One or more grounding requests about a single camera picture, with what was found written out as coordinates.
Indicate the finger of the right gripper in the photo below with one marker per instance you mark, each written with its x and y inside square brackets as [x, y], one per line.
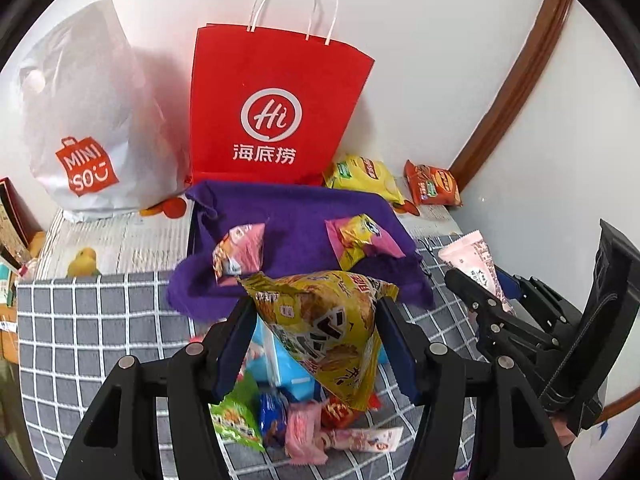
[541, 302]
[495, 322]

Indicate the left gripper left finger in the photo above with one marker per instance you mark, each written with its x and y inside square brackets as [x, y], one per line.
[227, 344]

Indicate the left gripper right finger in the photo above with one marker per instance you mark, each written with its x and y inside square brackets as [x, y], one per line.
[404, 345]

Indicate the blue tissue pack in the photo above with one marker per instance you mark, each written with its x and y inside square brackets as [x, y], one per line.
[280, 364]

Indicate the green chicken snack bag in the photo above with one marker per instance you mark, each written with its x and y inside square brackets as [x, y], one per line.
[235, 418]

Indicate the blue snack packet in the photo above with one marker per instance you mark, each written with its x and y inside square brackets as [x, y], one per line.
[273, 418]

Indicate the yellow triangular snack bag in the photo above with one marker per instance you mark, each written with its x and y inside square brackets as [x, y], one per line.
[305, 298]

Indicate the pink triangular snack bag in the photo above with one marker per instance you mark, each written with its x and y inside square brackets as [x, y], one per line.
[239, 253]

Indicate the red festive snack packet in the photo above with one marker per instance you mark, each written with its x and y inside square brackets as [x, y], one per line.
[335, 414]

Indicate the pale pink snack packet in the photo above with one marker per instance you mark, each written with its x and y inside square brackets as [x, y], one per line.
[302, 442]

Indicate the pink yellow chips bag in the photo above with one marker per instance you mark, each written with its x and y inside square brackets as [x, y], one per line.
[355, 238]

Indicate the pink white sausage packet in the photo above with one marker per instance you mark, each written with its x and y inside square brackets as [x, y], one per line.
[368, 440]

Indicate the person right hand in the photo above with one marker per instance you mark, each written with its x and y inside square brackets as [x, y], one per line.
[564, 434]

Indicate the purple towel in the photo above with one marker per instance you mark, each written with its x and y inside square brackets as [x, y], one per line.
[295, 242]

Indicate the printed newspaper sheet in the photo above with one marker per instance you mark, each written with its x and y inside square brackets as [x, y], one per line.
[128, 243]

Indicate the orange Lays chips bag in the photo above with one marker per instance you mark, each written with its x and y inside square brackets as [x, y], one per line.
[431, 186]

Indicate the grey checkered tablecloth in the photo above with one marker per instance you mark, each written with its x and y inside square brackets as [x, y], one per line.
[72, 332]

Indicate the yellow Lays chips bag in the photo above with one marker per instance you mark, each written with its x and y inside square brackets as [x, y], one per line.
[357, 173]

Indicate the brown patterned book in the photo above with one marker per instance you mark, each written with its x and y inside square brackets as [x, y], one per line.
[14, 236]

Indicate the white Miniso plastic bag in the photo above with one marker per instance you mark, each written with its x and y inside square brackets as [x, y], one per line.
[96, 138]

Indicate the red Haidilao paper bag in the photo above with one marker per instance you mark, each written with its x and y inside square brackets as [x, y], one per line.
[270, 105]

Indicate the brown wooden door frame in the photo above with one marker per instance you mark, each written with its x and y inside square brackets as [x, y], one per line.
[519, 84]

